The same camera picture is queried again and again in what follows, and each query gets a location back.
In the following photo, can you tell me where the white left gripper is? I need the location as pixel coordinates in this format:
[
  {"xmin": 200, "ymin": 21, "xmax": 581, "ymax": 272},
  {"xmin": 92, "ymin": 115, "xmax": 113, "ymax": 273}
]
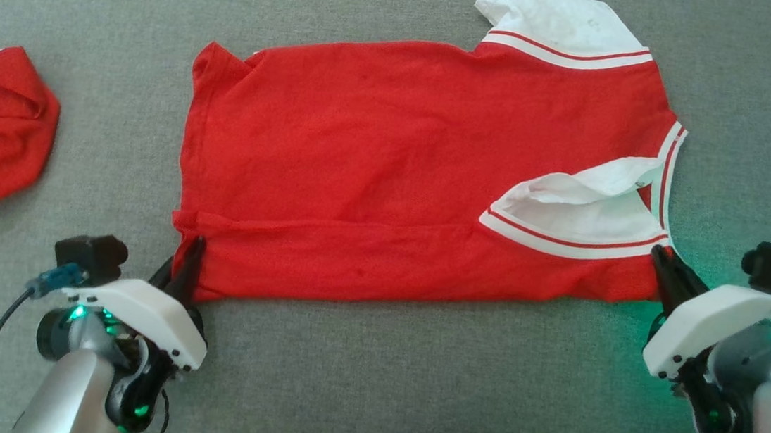
[{"xmin": 54, "ymin": 222, "xmax": 219, "ymax": 373}]

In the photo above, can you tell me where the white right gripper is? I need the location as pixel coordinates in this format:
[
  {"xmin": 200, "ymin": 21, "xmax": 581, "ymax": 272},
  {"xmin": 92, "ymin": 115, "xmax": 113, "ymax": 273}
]
[{"xmin": 639, "ymin": 244, "xmax": 771, "ymax": 389}]

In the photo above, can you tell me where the red jersey with white trim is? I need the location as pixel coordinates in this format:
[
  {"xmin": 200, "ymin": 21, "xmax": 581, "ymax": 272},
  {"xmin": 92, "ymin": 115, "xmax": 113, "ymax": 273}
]
[{"xmin": 164, "ymin": 0, "xmax": 702, "ymax": 347}]

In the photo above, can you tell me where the grey fabric sofa seat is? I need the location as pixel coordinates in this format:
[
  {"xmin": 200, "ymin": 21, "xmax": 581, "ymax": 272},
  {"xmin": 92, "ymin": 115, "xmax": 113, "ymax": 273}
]
[{"xmin": 0, "ymin": 0, "xmax": 771, "ymax": 433}]

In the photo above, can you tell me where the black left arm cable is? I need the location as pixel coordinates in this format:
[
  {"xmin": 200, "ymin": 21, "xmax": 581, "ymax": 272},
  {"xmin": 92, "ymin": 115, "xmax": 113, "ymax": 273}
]
[{"xmin": 0, "ymin": 256, "xmax": 90, "ymax": 433}]

